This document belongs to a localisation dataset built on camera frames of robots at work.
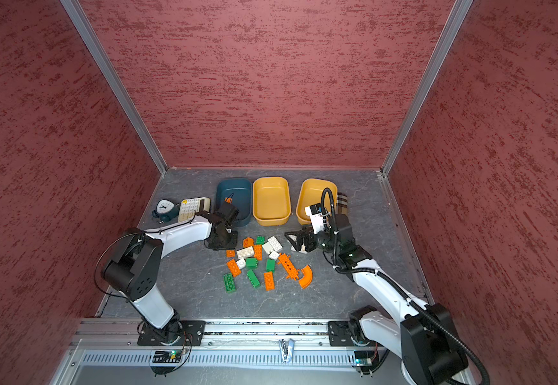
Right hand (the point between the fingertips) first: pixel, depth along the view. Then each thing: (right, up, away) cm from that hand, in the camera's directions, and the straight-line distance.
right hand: (293, 235), depth 81 cm
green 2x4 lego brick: (-23, -18, +4) cm, 30 cm away
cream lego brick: (-19, -9, +11) cm, 24 cm away
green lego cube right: (-8, -12, +5) cm, 15 cm away
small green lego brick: (-13, -4, +14) cm, 19 cm away
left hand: (-25, -8, +11) cm, 28 cm away
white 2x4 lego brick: (-7, -5, +12) cm, 15 cm away
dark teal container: (-23, +12, +26) cm, 36 cm away
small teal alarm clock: (-55, +7, +19) cm, 58 cm away
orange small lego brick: (-18, -5, +12) cm, 22 cm away
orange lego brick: (-25, -9, +11) cm, 28 cm away
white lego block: (-10, -7, +12) cm, 17 cm away
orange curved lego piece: (+5, -18, +5) cm, 19 cm away
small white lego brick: (-20, -12, +8) cm, 25 cm away
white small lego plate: (-7, -10, +11) cm, 16 cm away
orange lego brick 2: (-23, -14, +7) cm, 27 cm away
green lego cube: (-16, -12, +8) cm, 21 cm away
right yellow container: (+9, +14, +32) cm, 36 cm away
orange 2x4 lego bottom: (-9, -18, +4) cm, 20 cm away
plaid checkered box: (+22, +10, +23) cm, 33 cm away
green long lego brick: (-14, -16, +2) cm, 22 cm away
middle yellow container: (-10, +12, +29) cm, 33 cm away
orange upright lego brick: (-14, -9, +11) cm, 20 cm away
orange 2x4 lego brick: (-29, +11, +26) cm, 41 cm away
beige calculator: (-46, +9, +23) cm, 52 cm away
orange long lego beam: (-2, -13, +7) cm, 15 cm away
